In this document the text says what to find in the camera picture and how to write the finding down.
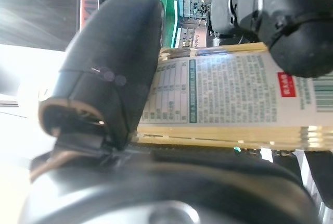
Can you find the yellow drink bottle white cap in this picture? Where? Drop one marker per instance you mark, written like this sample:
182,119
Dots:
221,91

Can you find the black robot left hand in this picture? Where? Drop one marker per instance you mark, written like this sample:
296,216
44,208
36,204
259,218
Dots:
112,65

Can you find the green shelf rack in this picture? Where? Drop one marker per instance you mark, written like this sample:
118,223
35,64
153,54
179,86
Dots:
169,2

